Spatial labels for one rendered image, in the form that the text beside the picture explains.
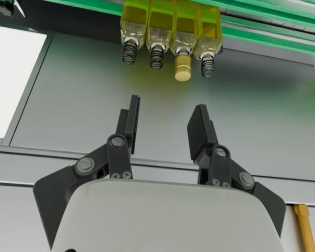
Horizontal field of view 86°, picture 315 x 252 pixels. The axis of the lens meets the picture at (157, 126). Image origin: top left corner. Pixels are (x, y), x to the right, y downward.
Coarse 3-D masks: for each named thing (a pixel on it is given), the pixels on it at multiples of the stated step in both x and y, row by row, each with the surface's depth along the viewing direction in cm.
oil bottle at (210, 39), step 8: (200, 8) 40; (208, 8) 40; (216, 8) 41; (200, 16) 39; (208, 16) 39; (216, 16) 40; (200, 24) 38; (208, 24) 38; (216, 24) 39; (200, 32) 37; (208, 32) 38; (216, 32) 38; (200, 40) 37; (208, 40) 37; (216, 40) 37; (200, 48) 38; (208, 48) 37; (216, 48) 37; (200, 56) 39
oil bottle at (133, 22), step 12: (132, 0) 37; (144, 0) 38; (132, 12) 36; (144, 12) 36; (120, 24) 35; (132, 24) 35; (144, 24) 35; (120, 36) 36; (132, 36) 35; (144, 36) 37
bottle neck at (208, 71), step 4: (208, 52) 37; (204, 56) 37; (208, 56) 37; (212, 56) 37; (204, 60) 37; (208, 60) 37; (212, 60) 37; (204, 64) 36; (208, 64) 36; (212, 64) 36; (204, 68) 36; (208, 68) 36; (212, 68) 36; (204, 72) 38; (208, 72) 38; (212, 72) 37; (204, 76) 38; (208, 76) 38
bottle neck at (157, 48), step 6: (156, 48) 35; (162, 48) 36; (150, 54) 36; (156, 54) 35; (162, 54) 36; (150, 60) 35; (156, 60) 34; (162, 60) 35; (150, 66) 36; (156, 66) 37; (162, 66) 36
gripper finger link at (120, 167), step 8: (112, 136) 11; (120, 136) 11; (112, 144) 10; (120, 144) 10; (112, 152) 10; (120, 152) 10; (128, 152) 10; (112, 160) 9; (120, 160) 10; (128, 160) 10; (112, 168) 9; (120, 168) 9; (128, 168) 9; (112, 176) 9; (120, 176) 9; (128, 176) 9
